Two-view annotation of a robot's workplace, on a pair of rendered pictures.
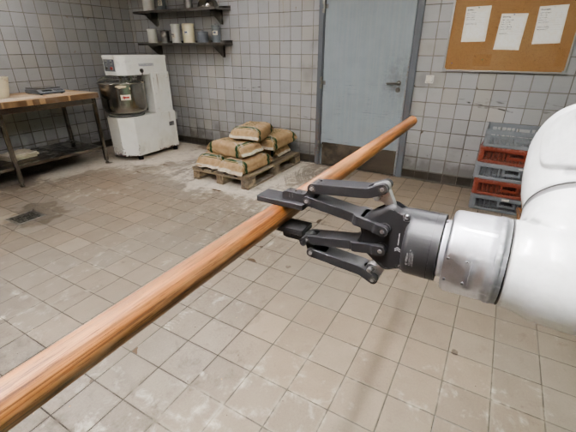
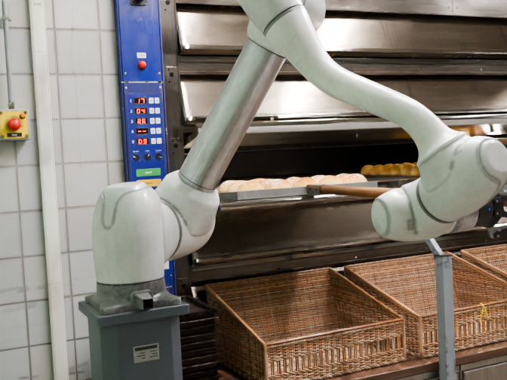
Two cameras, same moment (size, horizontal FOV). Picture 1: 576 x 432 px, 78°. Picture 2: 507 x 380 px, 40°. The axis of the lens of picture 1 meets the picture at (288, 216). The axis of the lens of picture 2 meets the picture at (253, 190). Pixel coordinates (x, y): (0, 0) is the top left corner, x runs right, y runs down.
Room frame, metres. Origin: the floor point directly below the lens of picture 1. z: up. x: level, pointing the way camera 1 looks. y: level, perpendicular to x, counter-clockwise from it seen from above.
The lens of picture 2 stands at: (0.81, -1.55, 1.33)
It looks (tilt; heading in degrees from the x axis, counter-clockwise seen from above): 3 degrees down; 126
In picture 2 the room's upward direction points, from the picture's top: 3 degrees counter-clockwise
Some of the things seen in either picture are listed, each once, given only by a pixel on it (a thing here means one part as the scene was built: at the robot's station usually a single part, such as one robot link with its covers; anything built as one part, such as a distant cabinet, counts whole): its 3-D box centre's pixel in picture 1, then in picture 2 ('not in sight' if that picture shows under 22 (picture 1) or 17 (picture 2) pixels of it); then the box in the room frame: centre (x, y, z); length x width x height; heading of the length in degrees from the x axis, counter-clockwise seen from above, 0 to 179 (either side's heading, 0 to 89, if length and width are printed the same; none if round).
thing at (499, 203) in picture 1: (505, 199); not in sight; (3.18, -2.10, 0.08); 0.60 x 0.40 x 0.16; 62
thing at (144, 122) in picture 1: (136, 106); not in sight; (5.10, 2.10, 0.66); 0.92 x 0.59 x 1.32; 150
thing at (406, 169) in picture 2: not in sight; (428, 167); (-0.55, 1.91, 1.21); 0.61 x 0.48 x 0.06; 150
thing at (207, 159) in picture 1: (222, 156); not in sight; (4.15, 0.79, 0.22); 0.62 x 0.36 x 0.15; 156
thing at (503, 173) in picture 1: (512, 169); not in sight; (3.18, -2.09, 0.38); 0.60 x 0.40 x 0.16; 58
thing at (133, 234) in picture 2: not in sight; (130, 230); (-0.36, -0.42, 1.17); 0.18 x 0.16 x 0.22; 101
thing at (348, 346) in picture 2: not in sight; (302, 321); (-0.51, 0.55, 0.72); 0.56 x 0.49 x 0.28; 62
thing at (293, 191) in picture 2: not in sight; (287, 188); (-0.58, 0.60, 1.19); 0.55 x 0.36 x 0.03; 60
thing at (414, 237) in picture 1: (400, 238); (483, 207); (0.36, -0.13, 1.19); 0.09 x 0.07 x 0.08; 60
